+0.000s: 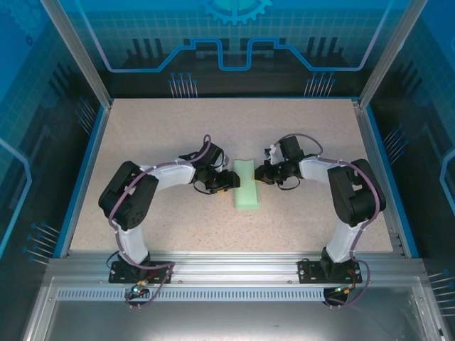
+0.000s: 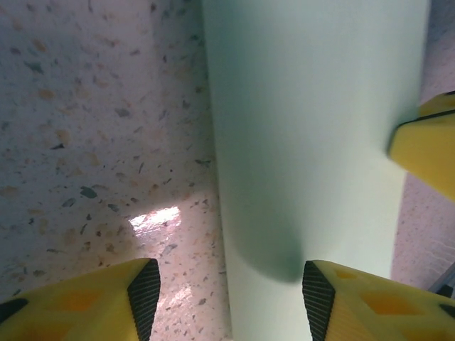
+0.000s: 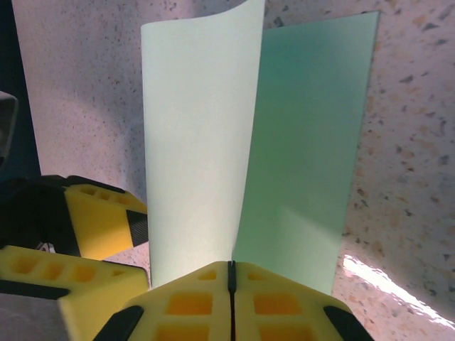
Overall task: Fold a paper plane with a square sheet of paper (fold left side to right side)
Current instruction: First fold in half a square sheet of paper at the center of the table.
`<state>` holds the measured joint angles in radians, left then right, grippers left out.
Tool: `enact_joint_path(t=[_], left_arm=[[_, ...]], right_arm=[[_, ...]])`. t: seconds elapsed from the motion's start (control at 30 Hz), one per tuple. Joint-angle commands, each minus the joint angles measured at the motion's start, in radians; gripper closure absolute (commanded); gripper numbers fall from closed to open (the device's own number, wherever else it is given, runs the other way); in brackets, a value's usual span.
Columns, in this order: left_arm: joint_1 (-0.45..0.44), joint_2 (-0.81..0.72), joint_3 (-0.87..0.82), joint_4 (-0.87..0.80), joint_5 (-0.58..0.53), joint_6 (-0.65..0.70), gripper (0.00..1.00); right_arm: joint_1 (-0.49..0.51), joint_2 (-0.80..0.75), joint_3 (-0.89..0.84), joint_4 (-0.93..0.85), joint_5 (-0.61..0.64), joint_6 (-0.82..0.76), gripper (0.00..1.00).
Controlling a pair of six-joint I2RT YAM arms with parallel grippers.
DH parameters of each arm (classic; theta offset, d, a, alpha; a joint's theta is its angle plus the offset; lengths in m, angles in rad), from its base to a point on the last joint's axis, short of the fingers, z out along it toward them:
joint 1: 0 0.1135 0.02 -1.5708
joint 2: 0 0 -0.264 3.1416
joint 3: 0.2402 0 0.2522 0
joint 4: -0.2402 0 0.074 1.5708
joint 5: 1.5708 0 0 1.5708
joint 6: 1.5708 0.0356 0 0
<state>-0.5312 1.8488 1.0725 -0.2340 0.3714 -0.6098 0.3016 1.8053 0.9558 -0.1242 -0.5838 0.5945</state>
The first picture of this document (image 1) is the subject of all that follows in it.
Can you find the light green paper sheet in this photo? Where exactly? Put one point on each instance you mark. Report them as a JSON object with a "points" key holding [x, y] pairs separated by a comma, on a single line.
{"points": [[246, 188]]}

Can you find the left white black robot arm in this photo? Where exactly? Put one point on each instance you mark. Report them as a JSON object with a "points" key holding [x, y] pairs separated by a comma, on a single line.
{"points": [[133, 245]]}

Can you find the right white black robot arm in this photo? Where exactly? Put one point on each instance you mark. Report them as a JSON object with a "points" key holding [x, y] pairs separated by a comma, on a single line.
{"points": [[355, 199]]}

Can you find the shiny metal sheet tray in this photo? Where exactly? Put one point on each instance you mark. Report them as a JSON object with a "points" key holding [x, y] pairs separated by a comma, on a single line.
{"points": [[231, 323]]}

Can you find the blue table edge trim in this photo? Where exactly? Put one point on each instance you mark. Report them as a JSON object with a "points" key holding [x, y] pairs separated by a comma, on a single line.
{"points": [[87, 177], [391, 177]]}

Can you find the long aluminium frame rail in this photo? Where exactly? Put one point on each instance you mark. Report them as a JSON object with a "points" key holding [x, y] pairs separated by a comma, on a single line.
{"points": [[231, 266]]}

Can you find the short aluminium side rail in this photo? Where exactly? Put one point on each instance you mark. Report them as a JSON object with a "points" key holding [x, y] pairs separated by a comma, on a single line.
{"points": [[368, 142]]}

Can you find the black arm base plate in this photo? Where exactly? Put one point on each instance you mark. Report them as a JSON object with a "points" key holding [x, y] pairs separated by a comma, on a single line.
{"points": [[307, 271], [117, 275]]}

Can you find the aluminium frame post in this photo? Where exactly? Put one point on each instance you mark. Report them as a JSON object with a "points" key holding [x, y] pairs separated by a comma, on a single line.
{"points": [[79, 53], [389, 53]]}

